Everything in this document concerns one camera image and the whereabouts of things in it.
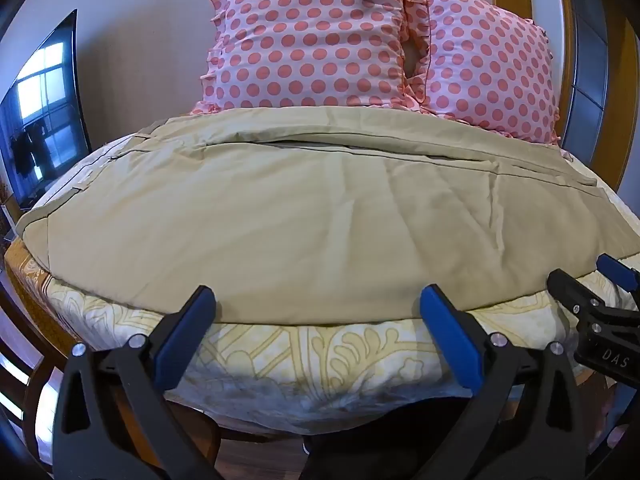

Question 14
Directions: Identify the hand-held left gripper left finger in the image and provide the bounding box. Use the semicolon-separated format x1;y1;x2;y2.
52;286;222;480

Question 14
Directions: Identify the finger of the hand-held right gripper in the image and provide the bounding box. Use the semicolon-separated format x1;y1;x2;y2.
547;269;609;320
597;254;640;307

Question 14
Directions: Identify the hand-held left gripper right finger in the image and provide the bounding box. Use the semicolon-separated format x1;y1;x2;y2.
414;284;589;480

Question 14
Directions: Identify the beige blanket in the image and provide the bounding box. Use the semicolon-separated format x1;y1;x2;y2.
20;106;640;327

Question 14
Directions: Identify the yellow patterned bed sheet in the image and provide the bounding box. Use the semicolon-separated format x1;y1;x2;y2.
4;147;640;437

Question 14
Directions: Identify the dark wooden chair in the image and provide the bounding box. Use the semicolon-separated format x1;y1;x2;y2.
0;280;57;457

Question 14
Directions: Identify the dark glass door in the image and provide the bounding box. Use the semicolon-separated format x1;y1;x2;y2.
564;0;640;196

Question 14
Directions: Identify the pink polka dot pillow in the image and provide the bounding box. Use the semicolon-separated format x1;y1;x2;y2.
406;0;564;147
190;0;432;117

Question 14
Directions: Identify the black flat screen television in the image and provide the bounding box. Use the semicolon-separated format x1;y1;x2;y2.
0;9;94;212

